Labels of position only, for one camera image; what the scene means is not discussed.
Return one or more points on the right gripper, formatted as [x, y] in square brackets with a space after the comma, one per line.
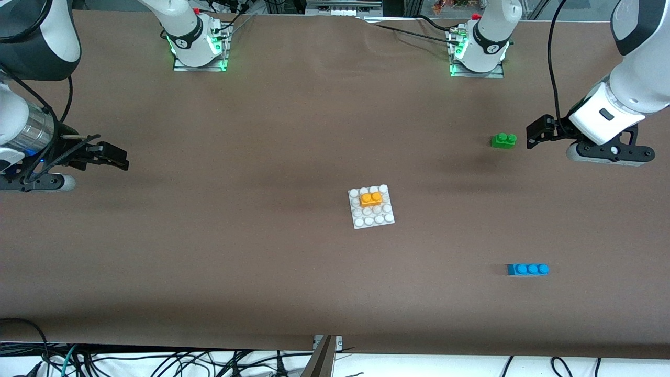
[69, 151]

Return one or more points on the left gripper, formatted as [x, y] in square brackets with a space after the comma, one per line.
[556, 131]

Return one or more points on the yellow two-stud block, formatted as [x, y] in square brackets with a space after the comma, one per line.
[370, 200]

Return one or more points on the white studded base plate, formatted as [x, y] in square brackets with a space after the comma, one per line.
[374, 220]

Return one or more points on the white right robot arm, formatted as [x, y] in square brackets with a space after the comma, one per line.
[183, 31]

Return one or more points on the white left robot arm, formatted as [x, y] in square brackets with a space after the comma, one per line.
[489, 36]

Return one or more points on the green two-stud block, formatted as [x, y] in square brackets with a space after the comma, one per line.
[503, 141]

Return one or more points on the blue three-stud block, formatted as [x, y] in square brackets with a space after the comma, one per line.
[527, 269]

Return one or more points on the orange cluttered object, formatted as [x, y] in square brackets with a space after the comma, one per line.
[450, 5]

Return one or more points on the brown table cover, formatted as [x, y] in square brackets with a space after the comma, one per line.
[261, 288]

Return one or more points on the grey metal device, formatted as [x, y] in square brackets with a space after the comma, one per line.
[343, 8]

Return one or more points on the aluminium profile bar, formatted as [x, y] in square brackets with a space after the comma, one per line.
[320, 364]

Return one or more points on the metal edge bracket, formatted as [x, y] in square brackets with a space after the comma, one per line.
[317, 341]

